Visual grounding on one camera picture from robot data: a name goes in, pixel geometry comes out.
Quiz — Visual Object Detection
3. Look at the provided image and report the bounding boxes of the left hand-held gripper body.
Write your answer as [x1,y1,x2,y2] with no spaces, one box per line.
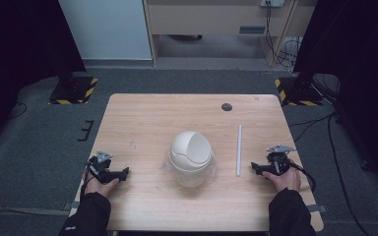
[87,149,123,184]

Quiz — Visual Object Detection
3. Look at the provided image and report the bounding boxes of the person's right hand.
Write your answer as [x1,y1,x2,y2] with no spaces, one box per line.
[262,158,302,194]

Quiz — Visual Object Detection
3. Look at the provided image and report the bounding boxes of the person's left hand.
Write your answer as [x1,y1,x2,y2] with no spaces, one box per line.
[84,170,121,199]

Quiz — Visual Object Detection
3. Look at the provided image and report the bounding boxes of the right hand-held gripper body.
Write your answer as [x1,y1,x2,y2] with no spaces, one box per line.
[265,144,297,176]

